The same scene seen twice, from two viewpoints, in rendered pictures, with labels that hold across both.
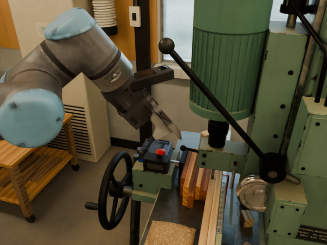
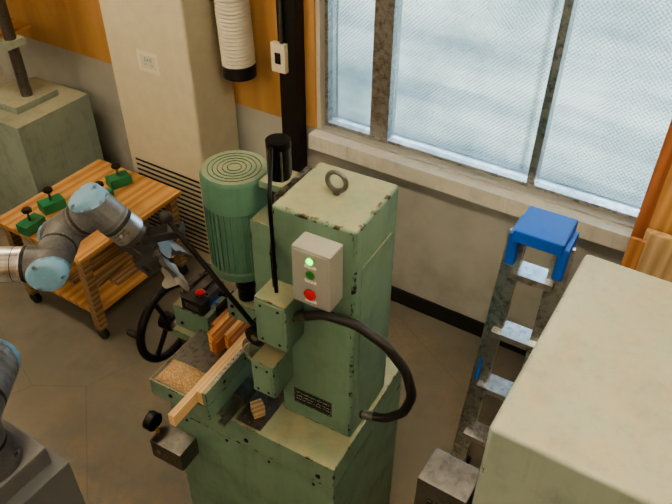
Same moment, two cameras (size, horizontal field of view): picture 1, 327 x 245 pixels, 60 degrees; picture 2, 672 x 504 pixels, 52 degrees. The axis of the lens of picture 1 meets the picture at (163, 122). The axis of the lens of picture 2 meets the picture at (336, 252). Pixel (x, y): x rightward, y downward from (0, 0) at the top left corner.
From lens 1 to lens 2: 1.31 m
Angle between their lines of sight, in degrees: 15
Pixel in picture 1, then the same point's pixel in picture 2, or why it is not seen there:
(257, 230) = not seen: hidden behind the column
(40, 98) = (50, 265)
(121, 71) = (128, 233)
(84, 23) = (94, 202)
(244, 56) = (235, 232)
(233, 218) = not seen: hidden behind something
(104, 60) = (112, 226)
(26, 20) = (123, 43)
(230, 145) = not seen: hidden behind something
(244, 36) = (231, 217)
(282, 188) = (265, 351)
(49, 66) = (70, 228)
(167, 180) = (204, 322)
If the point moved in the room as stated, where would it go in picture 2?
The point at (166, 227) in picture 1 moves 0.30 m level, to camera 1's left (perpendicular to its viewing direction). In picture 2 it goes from (178, 367) to (84, 346)
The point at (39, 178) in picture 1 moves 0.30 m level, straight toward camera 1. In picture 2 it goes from (121, 279) to (123, 321)
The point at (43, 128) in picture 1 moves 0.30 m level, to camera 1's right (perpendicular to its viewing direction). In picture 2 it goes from (52, 281) to (169, 304)
